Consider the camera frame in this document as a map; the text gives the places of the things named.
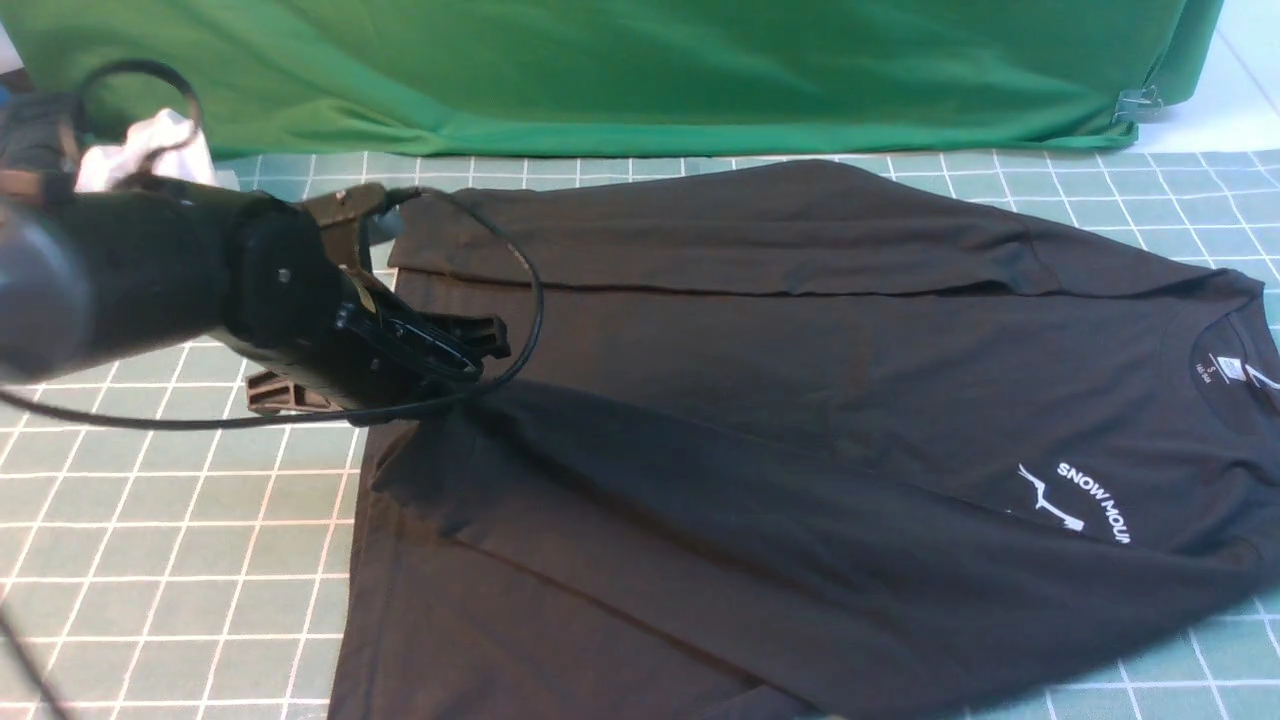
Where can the green backdrop cloth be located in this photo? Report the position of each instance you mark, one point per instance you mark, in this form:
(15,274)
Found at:
(646,79)

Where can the metal binder clip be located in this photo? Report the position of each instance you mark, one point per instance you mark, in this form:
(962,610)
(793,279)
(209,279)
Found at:
(1138,105)

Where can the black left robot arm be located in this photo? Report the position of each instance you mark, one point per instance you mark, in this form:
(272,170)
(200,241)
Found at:
(90,279)

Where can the teal grid tablecloth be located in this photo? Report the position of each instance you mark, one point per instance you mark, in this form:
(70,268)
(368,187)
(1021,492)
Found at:
(203,576)

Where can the dark crumpled garment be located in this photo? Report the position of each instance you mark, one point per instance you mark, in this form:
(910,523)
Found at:
(31,126)

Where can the white crumpled cloth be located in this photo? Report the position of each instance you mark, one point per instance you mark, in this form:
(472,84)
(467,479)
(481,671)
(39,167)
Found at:
(176,147)

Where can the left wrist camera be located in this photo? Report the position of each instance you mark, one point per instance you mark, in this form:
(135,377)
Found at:
(354,220)

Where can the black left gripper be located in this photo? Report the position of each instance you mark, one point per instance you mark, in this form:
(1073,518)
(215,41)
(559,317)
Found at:
(330,339)

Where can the dark gray long-sleeve shirt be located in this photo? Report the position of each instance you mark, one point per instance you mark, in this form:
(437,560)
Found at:
(797,439)

